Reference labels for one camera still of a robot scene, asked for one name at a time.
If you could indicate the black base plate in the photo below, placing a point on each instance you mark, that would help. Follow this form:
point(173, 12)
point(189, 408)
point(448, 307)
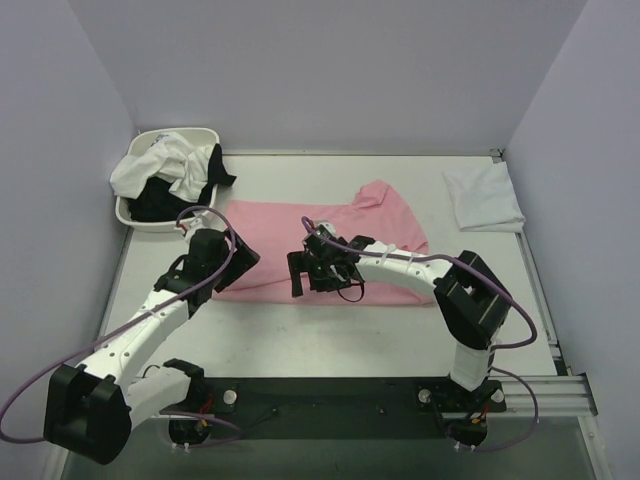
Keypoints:
point(361, 408)

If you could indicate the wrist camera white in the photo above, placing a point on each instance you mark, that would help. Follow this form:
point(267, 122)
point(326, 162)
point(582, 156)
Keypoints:
point(186, 225)
point(325, 230)

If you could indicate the folded white t shirt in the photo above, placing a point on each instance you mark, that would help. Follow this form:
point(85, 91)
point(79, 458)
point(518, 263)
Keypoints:
point(483, 199)

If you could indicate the black t shirt in basket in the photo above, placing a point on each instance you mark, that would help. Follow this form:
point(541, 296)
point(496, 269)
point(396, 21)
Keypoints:
point(157, 204)

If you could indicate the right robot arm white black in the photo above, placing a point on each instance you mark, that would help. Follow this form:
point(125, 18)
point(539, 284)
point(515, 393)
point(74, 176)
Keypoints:
point(473, 312)

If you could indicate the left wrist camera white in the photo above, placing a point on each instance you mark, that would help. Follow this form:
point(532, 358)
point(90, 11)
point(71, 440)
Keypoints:
point(186, 225)

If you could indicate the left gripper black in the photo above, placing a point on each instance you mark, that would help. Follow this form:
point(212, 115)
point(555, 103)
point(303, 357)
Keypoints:
point(239, 265)

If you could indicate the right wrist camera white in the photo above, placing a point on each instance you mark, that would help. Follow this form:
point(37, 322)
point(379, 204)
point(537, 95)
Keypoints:
point(325, 230)

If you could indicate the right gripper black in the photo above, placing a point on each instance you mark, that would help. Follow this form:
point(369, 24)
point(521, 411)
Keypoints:
point(304, 267)

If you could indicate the white t shirt in basket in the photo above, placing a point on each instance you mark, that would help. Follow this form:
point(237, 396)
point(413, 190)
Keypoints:
point(171, 158)

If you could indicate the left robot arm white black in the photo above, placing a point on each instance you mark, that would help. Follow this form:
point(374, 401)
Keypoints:
point(93, 407)

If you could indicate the aluminium front rail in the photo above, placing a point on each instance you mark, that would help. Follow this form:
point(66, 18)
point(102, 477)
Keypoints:
point(545, 396)

